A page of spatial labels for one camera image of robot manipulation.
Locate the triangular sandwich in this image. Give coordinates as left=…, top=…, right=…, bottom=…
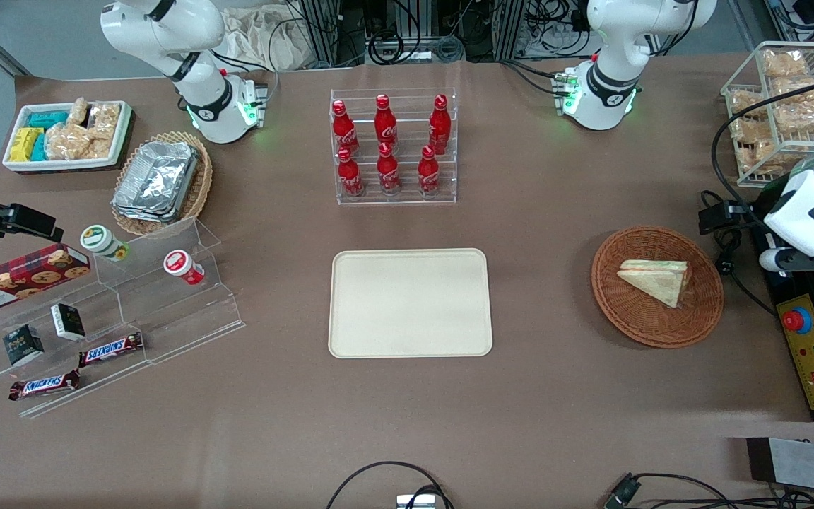
left=617, top=259, right=691, bottom=309

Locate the white rectangular snack tray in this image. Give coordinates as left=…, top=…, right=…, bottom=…
left=2, top=100, right=134, bottom=174

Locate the tan oval wicker basket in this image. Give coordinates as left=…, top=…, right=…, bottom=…
left=111, top=131, right=213, bottom=238

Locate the brown round wicker basket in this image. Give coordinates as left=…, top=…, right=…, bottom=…
left=591, top=226, right=725, bottom=349

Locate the beige plastic serving tray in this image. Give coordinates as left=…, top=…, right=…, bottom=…
left=328, top=248, right=494, bottom=359

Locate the red tartan cookie box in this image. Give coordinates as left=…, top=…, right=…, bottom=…
left=0, top=242, right=92, bottom=317

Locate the green lid yoghurt cup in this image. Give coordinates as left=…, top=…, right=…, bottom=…
left=80, top=224, right=131, bottom=263

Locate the yellow snack packet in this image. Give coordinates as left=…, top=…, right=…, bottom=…
left=9, top=127, right=45, bottom=163

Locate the small black carton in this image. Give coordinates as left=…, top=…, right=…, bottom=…
left=2, top=324, right=46, bottom=368
left=50, top=303, right=88, bottom=342

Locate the aluminium foil container stack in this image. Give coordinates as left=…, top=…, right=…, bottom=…
left=111, top=141, right=201, bottom=224

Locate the Snickers chocolate bar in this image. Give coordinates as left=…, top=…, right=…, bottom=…
left=78, top=332, right=145, bottom=368
left=8, top=369, right=81, bottom=402

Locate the red lid yoghurt cup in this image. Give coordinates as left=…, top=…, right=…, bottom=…
left=163, top=249, right=206, bottom=286

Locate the clear acrylic stepped display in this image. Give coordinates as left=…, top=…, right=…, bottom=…
left=0, top=217, right=247, bottom=420

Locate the grey metal plate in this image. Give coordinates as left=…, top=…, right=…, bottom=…
left=745, top=436, right=814, bottom=496

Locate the beige cloth bag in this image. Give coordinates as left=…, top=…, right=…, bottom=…
left=220, top=6, right=311, bottom=72

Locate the red cola bottle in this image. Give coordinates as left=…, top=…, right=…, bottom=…
left=337, top=147, right=366, bottom=199
left=331, top=100, right=360, bottom=157
left=428, top=94, right=452, bottom=156
left=374, top=94, right=399, bottom=146
left=417, top=145, right=442, bottom=196
left=377, top=142, right=403, bottom=197

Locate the clear acrylic bottle rack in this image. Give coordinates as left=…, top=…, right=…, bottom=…
left=329, top=88, right=459, bottom=206

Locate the aluminium equipment rack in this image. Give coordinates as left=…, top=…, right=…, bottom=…
left=287, top=0, right=591, bottom=66

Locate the black power plug cable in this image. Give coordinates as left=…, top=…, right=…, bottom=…
left=713, top=230, right=779, bottom=317

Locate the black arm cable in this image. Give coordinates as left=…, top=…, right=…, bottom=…
left=698, top=106, right=814, bottom=235

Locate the white wire basket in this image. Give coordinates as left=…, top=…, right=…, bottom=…
left=721, top=40, right=814, bottom=189

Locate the black cable with connector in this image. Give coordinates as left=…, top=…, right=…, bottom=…
left=603, top=472, right=814, bottom=509

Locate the black looped cable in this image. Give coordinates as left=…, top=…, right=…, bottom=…
left=325, top=461, right=455, bottom=509

